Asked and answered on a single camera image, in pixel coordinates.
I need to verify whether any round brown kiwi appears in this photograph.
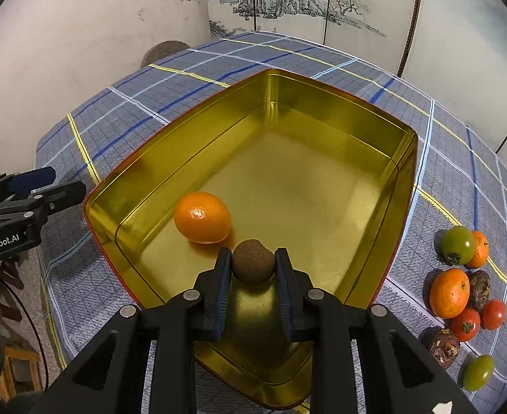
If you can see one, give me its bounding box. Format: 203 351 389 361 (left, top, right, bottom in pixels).
232 239 276 286

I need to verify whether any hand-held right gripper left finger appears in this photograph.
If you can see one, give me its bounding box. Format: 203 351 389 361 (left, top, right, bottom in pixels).
40 248 233 414

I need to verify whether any green persimmon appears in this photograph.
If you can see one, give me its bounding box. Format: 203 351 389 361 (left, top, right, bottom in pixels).
440 225 477 266

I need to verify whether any round woven stool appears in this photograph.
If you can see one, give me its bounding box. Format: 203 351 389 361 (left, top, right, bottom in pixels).
140 41 189 69

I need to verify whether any blue plaid tablecloth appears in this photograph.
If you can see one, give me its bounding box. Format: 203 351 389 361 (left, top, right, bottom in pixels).
33 31 507 414

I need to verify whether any gold metal tin box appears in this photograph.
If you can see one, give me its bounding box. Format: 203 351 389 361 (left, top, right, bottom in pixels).
82 69 418 410

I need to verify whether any orange tangerine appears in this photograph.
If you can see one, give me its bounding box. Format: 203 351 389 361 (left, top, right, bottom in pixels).
173 192 232 244
429 268 470 319

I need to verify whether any green tomato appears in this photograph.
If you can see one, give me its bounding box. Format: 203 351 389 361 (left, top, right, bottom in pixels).
463 355 495 392

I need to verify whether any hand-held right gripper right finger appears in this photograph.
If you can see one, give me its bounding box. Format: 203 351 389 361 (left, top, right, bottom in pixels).
275 248 480 414

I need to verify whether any black cable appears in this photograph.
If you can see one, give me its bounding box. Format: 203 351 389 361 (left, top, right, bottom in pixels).
1 278 49 391

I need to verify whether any orange persimmon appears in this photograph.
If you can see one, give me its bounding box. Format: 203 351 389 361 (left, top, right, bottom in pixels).
466 230 490 269

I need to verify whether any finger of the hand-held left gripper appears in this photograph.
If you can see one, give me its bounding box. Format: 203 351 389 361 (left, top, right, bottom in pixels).
0 167 57 208
0 180 87 231

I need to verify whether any purple passion fruit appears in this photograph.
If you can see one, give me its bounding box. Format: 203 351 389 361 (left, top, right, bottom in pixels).
429 328 461 369

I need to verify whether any small red persimmon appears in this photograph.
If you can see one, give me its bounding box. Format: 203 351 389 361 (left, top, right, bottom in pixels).
481 299 507 331
450 308 481 342

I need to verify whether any brown water chestnut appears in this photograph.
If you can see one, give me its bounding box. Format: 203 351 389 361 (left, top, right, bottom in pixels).
469 270 492 311

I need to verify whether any small wooden stool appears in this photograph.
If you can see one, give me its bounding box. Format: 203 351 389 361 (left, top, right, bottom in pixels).
0 347 43 402

